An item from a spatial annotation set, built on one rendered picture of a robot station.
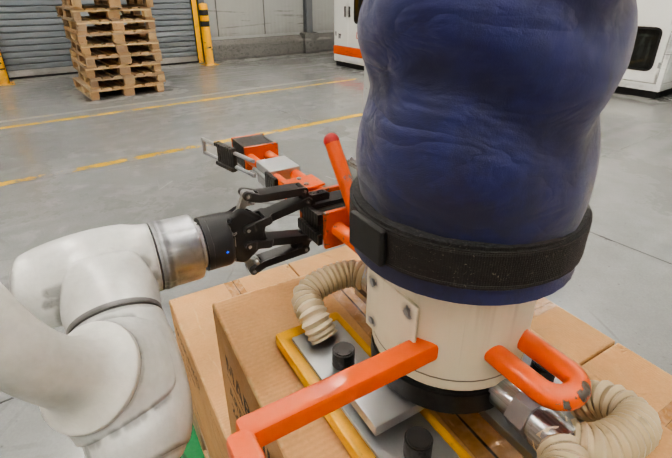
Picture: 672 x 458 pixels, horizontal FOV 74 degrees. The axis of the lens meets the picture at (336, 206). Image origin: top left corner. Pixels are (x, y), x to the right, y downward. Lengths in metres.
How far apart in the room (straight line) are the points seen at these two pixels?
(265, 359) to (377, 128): 0.39
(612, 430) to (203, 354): 0.98
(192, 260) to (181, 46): 9.54
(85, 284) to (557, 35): 0.50
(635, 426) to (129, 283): 0.52
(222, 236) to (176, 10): 9.47
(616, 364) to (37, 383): 1.25
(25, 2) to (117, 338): 9.14
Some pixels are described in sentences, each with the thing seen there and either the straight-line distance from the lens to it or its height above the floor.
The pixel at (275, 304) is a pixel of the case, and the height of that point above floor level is 0.94.
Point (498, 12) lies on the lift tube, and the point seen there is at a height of 1.38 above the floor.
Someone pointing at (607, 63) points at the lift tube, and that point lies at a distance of 0.37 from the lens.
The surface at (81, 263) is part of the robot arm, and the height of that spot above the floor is 1.12.
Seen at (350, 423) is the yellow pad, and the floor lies 0.97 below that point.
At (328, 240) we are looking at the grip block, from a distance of 0.65.
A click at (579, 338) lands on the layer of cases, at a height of 0.54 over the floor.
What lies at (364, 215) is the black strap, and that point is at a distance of 0.40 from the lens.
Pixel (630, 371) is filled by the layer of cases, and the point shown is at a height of 0.54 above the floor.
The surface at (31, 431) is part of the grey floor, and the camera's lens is 2.06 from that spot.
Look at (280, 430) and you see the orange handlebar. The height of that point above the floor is 1.08.
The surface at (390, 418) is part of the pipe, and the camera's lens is 0.51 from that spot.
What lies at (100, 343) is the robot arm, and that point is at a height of 1.10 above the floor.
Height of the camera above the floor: 1.40
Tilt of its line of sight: 26 degrees down
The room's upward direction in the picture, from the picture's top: straight up
